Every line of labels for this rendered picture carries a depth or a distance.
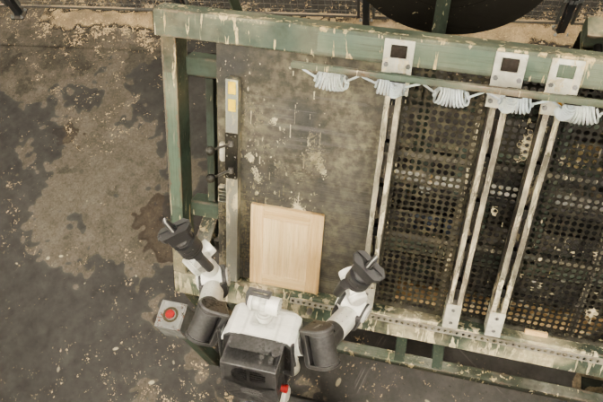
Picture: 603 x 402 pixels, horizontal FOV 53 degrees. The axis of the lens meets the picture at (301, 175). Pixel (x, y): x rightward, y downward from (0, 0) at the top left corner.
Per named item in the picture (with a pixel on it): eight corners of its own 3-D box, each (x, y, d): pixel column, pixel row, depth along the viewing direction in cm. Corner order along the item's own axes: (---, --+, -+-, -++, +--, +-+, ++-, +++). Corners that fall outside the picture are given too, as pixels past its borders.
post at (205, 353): (207, 364, 346) (172, 330, 280) (211, 353, 348) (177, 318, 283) (218, 366, 345) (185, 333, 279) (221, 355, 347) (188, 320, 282)
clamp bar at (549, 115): (478, 322, 257) (480, 363, 237) (548, 48, 201) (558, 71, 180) (503, 327, 256) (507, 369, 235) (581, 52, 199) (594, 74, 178)
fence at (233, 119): (229, 275, 277) (226, 280, 274) (229, 74, 232) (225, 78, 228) (240, 276, 276) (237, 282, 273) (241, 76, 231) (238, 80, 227)
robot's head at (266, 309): (276, 325, 214) (276, 309, 209) (249, 318, 216) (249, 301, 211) (282, 310, 219) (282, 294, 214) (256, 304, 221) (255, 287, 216)
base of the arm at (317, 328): (345, 358, 222) (336, 372, 211) (312, 358, 227) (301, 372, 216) (338, 318, 220) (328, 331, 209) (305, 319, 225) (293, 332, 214)
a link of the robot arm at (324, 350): (347, 350, 223) (333, 367, 211) (325, 350, 227) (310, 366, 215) (342, 320, 222) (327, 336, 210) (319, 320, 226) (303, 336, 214)
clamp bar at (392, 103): (354, 299, 267) (345, 336, 246) (388, 30, 210) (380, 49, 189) (378, 302, 265) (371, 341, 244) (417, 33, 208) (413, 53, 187)
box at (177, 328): (164, 336, 279) (152, 325, 264) (172, 310, 285) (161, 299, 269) (189, 340, 277) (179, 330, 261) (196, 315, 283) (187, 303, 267)
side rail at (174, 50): (183, 257, 287) (173, 271, 277) (171, 24, 234) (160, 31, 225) (195, 259, 286) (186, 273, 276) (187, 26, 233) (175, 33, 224)
